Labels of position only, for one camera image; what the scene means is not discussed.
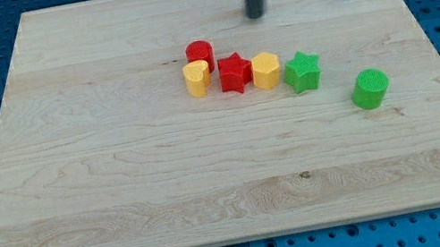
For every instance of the green cylinder block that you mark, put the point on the green cylinder block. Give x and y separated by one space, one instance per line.
370 88

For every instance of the yellow hexagon block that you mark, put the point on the yellow hexagon block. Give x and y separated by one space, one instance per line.
265 70

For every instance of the red cylinder block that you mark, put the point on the red cylinder block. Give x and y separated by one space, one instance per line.
201 50

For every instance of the wooden board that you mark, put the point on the wooden board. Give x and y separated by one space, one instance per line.
101 144

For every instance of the green star block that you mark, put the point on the green star block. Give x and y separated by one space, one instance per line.
302 72

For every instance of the red star block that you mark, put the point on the red star block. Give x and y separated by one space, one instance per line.
235 73

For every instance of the yellow heart block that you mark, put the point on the yellow heart block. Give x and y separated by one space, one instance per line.
197 78

